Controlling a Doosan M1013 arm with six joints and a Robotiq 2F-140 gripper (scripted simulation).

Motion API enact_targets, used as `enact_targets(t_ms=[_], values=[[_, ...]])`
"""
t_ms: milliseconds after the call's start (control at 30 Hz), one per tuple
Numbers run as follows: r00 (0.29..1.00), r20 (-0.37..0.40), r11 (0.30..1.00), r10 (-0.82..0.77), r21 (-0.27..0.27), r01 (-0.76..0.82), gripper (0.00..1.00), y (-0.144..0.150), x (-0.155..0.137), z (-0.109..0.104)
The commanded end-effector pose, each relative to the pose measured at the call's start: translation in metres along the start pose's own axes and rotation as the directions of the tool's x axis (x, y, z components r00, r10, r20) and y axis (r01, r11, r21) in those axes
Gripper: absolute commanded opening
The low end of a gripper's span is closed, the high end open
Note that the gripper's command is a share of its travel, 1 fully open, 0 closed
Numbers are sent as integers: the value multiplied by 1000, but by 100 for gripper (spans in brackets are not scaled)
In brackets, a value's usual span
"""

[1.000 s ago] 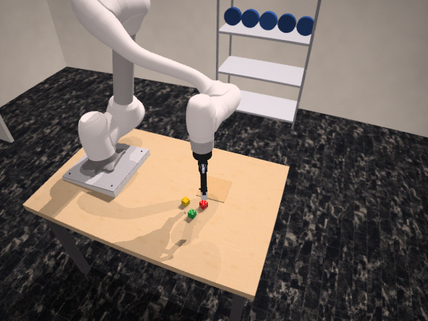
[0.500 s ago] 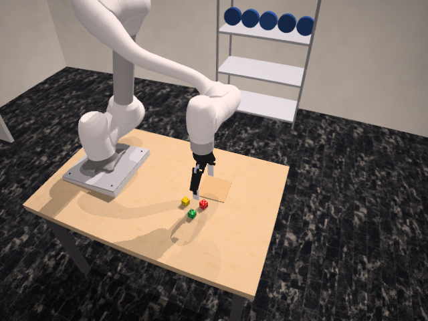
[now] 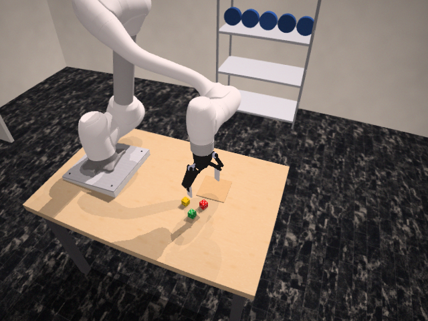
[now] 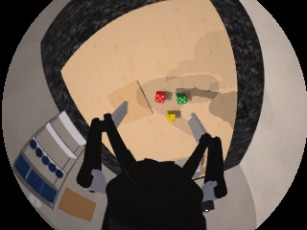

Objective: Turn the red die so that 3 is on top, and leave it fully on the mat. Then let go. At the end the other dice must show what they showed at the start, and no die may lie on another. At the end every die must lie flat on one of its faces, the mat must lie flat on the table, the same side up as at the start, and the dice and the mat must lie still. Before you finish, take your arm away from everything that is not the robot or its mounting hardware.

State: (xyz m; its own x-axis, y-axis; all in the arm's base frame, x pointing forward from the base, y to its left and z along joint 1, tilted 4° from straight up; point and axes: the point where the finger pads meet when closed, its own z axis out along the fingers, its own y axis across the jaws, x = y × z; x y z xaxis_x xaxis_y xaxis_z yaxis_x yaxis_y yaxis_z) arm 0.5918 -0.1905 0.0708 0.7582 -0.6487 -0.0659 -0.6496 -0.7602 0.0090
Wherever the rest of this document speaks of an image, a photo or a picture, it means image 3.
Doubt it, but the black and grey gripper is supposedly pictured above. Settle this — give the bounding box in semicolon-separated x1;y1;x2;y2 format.
181;151;224;198

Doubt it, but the red die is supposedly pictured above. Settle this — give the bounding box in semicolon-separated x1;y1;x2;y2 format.
199;199;208;210

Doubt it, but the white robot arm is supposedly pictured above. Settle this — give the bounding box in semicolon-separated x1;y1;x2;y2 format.
72;0;241;174

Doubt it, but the yellow die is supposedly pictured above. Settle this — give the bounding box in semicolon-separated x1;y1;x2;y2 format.
181;197;190;206

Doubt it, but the green die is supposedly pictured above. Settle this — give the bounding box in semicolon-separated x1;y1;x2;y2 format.
188;209;197;219

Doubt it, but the tan square mat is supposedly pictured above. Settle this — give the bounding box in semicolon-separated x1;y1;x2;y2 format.
196;175;232;203

